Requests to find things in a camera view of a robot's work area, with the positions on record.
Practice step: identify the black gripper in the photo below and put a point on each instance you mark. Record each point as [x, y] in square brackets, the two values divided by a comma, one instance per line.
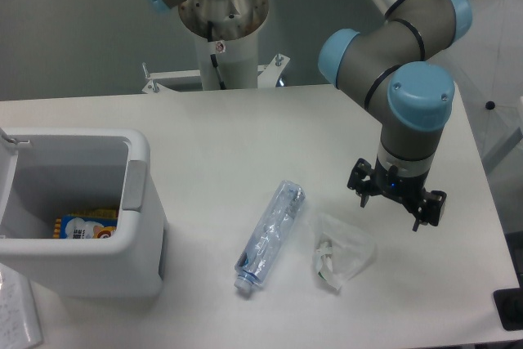
[427, 207]

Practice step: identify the clear plastic bag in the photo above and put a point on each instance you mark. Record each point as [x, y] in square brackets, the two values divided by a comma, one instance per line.
[340, 251]

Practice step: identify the clear crushed plastic bottle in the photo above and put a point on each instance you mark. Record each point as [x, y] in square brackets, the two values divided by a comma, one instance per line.
[268, 236]

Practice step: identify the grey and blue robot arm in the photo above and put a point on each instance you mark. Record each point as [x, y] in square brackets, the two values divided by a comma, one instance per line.
[387, 73]

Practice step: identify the white plastic trash can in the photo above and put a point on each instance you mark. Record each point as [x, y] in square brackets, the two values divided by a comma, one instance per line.
[50, 172]

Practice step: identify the black device at edge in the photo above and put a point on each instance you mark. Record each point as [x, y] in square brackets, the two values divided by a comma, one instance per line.
[509, 306]

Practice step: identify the white umbrella with lettering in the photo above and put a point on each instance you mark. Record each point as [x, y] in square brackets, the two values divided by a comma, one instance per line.
[487, 65]

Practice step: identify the yellow blue snack package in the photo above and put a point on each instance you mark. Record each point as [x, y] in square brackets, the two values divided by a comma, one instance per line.
[100, 223]

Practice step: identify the white notepad with writing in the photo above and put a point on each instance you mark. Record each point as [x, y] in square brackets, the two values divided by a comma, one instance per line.
[20, 326]

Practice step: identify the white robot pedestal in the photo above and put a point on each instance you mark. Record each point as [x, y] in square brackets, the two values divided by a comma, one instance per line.
[225, 34]

